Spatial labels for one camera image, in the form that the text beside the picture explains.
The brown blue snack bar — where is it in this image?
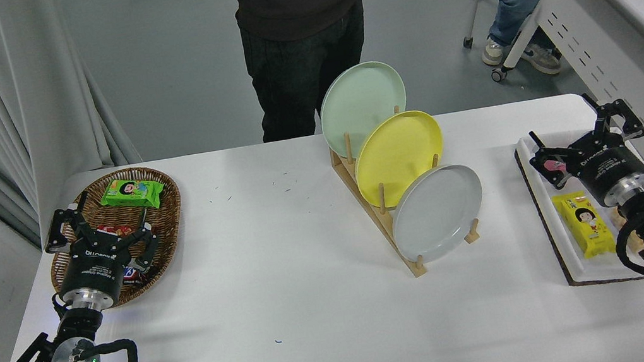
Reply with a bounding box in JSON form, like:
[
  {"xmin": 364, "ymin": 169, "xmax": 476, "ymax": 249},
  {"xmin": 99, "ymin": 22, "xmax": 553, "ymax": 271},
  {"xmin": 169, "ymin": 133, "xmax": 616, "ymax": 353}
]
[{"xmin": 121, "ymin": 262, "xmax": 150, "ymax": 288}]

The red snack bar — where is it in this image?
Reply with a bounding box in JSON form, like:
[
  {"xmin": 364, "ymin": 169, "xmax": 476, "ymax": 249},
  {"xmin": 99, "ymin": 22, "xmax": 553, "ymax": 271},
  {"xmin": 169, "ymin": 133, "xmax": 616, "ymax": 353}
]
[{"xmin": 96, "ymin": 218, "xmax": 152, "ymax": 241}]

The wooden plate rack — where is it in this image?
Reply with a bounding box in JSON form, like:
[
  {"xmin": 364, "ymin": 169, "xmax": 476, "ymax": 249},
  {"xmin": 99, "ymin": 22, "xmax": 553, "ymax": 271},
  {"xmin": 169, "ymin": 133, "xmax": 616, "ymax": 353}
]
[{"xmin": 324, "ymin": 98, "xmax": 487, "ymax": 288}]

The brown wicker basket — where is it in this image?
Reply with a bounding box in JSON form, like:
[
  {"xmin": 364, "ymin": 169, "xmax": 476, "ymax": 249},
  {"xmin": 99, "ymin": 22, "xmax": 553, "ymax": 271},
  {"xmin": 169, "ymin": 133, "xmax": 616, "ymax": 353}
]
[{"xmin": 36, "ymin": 160, "xmax": 196, "ymax": 317}]

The green snack pack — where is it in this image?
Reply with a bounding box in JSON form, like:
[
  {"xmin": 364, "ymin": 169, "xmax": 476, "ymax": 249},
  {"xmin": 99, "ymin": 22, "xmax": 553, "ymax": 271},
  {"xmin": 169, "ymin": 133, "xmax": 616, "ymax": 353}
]
[{"xmin": 97, "ymin": 172, "xmax": 168, "ymax": 217}]

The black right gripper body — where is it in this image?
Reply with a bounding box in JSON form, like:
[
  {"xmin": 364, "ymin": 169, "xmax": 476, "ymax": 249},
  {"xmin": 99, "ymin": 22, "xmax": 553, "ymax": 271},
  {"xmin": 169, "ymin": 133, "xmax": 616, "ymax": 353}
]
[{"xmin": 564, "ymin": 128, "xmax": 644, "ymax": 211}]

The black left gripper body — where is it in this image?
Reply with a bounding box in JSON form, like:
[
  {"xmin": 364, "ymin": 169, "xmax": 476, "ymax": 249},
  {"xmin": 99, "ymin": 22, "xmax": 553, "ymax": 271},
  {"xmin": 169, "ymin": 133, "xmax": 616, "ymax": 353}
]
[{"xmin": 51, "ymin": 231, "xmax": 140, "ymax": 308}]

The white tray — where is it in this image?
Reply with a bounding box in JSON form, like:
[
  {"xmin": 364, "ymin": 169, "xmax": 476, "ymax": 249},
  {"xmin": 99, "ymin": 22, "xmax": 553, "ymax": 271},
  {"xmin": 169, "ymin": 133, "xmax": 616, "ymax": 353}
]
[{"xmin": 513, "ymin": 118, "xmax": 644, "ymax": 294}]

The grey plate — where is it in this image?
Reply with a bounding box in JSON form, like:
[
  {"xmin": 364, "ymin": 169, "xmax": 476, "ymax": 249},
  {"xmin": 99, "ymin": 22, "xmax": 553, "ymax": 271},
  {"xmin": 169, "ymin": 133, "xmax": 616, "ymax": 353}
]
[{"xmin": 384, "ymin": 160, "xmax": 492, "ymax": 267}]

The white chair leg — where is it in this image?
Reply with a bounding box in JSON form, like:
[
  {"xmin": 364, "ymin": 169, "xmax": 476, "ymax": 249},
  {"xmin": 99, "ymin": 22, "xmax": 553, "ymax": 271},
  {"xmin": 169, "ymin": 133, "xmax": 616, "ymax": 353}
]
[{"xmin": 456, "ymin": 0, "xmax": 499, "ymax": 51}]

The yellow snack pack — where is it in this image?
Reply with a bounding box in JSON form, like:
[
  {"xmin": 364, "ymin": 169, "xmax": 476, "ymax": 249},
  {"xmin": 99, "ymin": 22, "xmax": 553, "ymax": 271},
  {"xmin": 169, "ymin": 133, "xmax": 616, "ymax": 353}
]
[{"xmin": 551, "ymin": 187, "xmax": 619, "ymax": 264}]

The standing person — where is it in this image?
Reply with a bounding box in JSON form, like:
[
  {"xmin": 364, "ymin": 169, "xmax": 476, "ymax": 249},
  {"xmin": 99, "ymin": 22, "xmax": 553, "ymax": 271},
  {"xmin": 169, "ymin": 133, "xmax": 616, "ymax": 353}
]
[{"xmin": 212, "ymin": 0, "xmax": 388, "ymax": 148}]

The pink snack pack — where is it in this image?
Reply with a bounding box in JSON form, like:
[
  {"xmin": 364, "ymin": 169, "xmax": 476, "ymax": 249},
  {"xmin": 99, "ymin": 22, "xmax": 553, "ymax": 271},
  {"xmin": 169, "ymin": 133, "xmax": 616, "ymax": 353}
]
[{"xmin": 542, "ymin": 151, "xmax": 577, "ymax": 181}]

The clear bag of puffed snacks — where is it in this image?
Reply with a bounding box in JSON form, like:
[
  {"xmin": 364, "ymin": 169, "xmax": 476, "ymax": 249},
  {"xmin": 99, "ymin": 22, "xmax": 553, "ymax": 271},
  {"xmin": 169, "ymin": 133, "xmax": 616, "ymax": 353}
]
[{"xmin": 609, "ymin": 202, "xmax": 644, "ymax": 259}]

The yellow plate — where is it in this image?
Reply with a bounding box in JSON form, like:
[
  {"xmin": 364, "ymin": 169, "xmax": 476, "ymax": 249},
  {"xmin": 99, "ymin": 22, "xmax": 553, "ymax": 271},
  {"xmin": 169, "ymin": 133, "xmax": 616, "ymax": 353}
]
[{"xmin": 347, "ymin": 106, "xmax": 452, "ymax": 213}]

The pale green plate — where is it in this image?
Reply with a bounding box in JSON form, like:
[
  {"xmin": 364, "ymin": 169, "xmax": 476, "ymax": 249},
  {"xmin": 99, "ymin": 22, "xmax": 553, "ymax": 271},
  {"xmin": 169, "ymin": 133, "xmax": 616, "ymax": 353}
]
[{"xmin": 313, "ymin": 57, "xmax": 415, "ymax": 162}]

